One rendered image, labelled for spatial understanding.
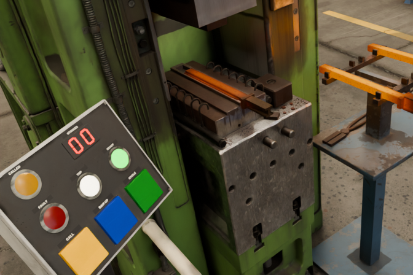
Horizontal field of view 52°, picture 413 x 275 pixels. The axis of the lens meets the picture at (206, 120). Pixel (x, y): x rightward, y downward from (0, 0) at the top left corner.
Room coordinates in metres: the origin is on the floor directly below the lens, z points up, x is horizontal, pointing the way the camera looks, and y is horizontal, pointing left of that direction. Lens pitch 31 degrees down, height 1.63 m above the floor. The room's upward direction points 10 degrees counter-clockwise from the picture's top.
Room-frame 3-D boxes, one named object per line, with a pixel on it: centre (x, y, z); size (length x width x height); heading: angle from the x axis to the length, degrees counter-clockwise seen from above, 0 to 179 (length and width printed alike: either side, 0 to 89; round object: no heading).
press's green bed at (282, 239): (1.34, -0.05, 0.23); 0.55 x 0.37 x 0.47; 30
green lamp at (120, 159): (0.80, 0.21, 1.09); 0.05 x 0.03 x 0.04; 120
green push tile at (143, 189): (0.78, 0.17, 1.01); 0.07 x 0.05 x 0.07; 145
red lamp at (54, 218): (0.64, 0.33, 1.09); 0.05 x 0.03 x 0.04; 120
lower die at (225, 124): (1.30, -0.01, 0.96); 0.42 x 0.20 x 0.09; 30
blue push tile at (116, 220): (0.69, 0.23, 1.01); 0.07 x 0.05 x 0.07; 145
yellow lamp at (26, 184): (0.66, 0.36, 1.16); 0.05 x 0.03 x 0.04; 120
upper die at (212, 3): (1.30, -0.01, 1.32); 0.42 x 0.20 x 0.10; 30
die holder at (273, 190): (1.34, -0.05, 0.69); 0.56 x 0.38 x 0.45; 30
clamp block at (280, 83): (1.26, -0.24, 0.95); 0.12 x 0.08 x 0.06; 30
